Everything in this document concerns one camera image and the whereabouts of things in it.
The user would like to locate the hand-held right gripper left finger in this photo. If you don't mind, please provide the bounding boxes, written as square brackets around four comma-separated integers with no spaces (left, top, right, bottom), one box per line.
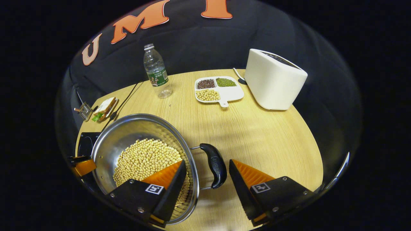
[106,160,187,228]

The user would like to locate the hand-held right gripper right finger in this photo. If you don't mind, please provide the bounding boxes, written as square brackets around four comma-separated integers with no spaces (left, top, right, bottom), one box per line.
[229,159,313,227]

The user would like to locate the black induction cooktop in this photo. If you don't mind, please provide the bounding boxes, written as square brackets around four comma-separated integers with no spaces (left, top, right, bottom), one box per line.
[76,132,101,158]

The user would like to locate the steel pot with soybeans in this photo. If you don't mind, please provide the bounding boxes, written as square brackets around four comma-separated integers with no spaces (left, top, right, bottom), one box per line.
[91,113,228,225]

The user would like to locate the sandwich with lettuce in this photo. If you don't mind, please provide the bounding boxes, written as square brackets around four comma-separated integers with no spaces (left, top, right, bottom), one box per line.
[92,97,117,122]

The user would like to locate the white divided dish with beans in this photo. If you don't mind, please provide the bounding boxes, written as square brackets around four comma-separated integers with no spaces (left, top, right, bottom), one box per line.
[195,76,244,108]

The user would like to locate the white toaster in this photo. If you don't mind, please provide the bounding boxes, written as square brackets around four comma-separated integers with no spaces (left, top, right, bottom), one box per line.
[244,48,308,111]

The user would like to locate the clear plastic water bottle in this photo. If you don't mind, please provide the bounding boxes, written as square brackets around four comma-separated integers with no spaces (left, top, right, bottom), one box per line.
[143,43,173,99]

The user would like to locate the clear glass in wire holder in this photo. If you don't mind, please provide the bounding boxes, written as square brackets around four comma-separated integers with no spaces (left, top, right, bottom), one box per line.
[74,102,93,122]

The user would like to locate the black power cable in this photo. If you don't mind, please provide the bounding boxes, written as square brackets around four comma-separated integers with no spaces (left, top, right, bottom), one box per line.
[102,81,144,130]

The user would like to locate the white toaster cable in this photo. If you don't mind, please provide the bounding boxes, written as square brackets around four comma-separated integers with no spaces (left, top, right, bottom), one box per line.
[233,68,247,84]

